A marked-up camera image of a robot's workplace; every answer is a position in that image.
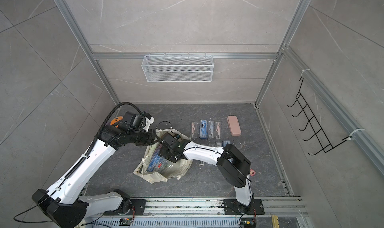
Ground clear case pink compass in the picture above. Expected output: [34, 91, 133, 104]
[191, 122, 199, 139]

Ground floral canvas tote bag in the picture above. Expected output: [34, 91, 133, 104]
[133, 142, 192, 184]

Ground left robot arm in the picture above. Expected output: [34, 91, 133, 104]
[32, 102, 157, 228]

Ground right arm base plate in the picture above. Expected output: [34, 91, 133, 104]
[222, 199, 265, 216]

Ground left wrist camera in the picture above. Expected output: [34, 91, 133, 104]
[119, 112, 155, 132]

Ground white wire mesh basket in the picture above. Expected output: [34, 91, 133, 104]
[142, 54, 214, 83]

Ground pink monkey plush toy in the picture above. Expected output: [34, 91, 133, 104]
[250, 169, 256, 177]

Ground black wire hook rack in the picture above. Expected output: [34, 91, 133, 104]
[287, 77, 352, 156]

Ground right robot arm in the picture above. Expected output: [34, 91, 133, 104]
[160, 140, 254, 210]

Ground orange shark plush toy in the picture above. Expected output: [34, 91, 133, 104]
[110, 116, 124, 127]

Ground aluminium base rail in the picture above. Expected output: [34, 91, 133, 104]
[58, 197, 308, 219]

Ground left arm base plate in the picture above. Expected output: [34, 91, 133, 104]
[104, 199, 147, 216]

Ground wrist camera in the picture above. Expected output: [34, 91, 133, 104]
[119, 112, 155, 132]
[161, 133, 180, 146]

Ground blue box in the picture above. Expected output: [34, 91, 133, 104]
[223, 140, 231, 147]

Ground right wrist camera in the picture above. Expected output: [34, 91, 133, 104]
[161, 133, 180, 146]

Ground cases inside bag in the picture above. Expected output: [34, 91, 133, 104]
[146, 150, 172, 173]

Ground pink glasses case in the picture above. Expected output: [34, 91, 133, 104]
[227, 116, 242, 137]

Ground small clear plastic box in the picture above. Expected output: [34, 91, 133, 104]
[215, 122, 222, 139]

